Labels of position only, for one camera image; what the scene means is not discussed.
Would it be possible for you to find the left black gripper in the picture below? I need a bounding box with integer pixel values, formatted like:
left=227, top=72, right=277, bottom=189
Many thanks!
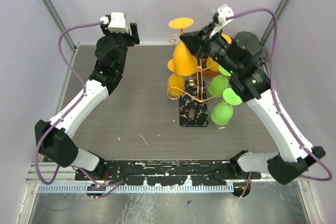
left=101, top=23, right=141, bottom=71

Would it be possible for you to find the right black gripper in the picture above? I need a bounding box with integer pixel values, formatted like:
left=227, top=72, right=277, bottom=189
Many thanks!
left=180, top=20, right=240, bottom=76

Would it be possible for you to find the clear champagne flute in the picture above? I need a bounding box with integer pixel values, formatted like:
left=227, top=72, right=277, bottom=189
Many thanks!
left=168, top=34, right=180, bottom=45

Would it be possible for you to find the orange goblet front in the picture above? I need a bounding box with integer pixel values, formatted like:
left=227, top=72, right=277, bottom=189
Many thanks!
left=167, top=17, right=197, bottom=77

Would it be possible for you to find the orange goblet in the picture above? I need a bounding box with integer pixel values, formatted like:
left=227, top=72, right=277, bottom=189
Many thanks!
left=167, top=17, right=197, bottom=77
left=206, top=34, right=232, bottom=72
left=167, top=59, right=185, bottom=97

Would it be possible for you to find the green goblet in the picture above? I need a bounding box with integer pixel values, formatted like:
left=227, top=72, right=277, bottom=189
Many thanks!
left=211, top=88, right=243, bottom=126
left=208, top=66, right=232, bottom=97

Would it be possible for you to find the gold wine glass rack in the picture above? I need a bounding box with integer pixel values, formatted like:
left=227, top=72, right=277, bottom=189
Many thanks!
left=166, top=59, right=209, bottom=127

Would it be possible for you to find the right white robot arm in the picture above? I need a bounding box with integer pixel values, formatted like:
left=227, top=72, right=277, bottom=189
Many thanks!
left=180, top=23, right=326, bottom=185

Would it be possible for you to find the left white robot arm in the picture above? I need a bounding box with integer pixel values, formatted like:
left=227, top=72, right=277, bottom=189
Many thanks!
left=35, top=22, right=140, bottom=180

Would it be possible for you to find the striped grey cloth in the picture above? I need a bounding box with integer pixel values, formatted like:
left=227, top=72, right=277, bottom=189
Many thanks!
left=257, top=48, right=269, bottom=66

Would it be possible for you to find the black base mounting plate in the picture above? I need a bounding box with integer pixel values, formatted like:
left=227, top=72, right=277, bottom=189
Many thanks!
left=88, top=159, right=248, bottom=186

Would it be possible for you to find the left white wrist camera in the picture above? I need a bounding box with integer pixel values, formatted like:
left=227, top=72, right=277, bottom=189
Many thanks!
left=100, top=12, right=129, bottom=34

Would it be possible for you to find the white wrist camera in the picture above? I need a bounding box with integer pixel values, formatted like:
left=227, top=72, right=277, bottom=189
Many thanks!
left=100, top=12, right=129, bottom=34
left=210, top=4, right=234, bottom=37

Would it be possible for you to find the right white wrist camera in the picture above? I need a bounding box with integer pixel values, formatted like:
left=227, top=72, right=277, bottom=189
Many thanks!
left=210, top=4, right=234, bottom=37

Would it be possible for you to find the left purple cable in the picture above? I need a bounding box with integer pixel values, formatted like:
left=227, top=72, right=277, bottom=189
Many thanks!
left=34, top=21, right=124, bottom=200

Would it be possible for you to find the slotted cable duct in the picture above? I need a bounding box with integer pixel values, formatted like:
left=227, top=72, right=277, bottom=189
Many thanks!
left=37, top=183, right=234, bottom=194

